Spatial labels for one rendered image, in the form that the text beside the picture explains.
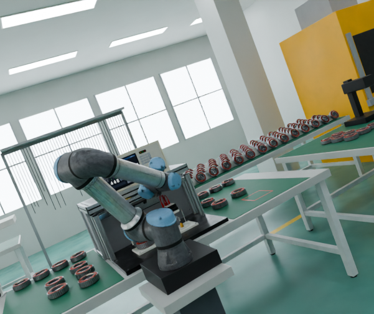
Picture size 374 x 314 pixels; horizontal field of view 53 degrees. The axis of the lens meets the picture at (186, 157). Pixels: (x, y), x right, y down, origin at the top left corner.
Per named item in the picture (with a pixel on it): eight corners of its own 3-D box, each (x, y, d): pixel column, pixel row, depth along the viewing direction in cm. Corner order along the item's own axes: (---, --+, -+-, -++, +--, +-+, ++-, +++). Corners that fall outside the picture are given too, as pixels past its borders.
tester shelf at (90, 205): (188, 169, 240) (186, 162, 240) (88, 215, 213) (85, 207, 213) (165, 172, 280) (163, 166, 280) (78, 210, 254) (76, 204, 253)
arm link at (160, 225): (169, 247, 149) (158, 215, 148) (147, 247, 158) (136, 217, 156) (187, 233, 158) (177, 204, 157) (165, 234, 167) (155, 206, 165)
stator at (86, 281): (96, 284, 193) (93, 278, 192) (76, 291, 194) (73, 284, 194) (102, 275, 204) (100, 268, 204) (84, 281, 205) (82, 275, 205)
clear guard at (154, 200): (160, 202, 204) (155, 192, 203) (119, 220, 194) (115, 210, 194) (142, 200, 234) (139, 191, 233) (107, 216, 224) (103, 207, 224)
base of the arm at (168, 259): (200, 255, 157) (192, 233, 156) (171, 273, 148) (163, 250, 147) (180, 251, 169) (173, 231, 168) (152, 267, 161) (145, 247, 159)
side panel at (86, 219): (109, 258, 232) (89, 210, 229) (104, 260, 231) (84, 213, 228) (101, 251, 257) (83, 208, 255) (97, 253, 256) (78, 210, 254)
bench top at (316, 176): (331, 175, 240) (328, 168, 239) (-38, 382, 154) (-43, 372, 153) (246, 178, 332) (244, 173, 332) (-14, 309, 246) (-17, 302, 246)
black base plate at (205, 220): (229, 220, 213) (227, 217, 212) (127, 276, 187) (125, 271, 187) (195, 215, 256) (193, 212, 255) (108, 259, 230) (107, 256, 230)
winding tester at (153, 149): (170, 169, 238) (158, 139, 236) (106, 197, 221) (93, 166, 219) (151, 171, 273) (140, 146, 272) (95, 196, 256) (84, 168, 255)
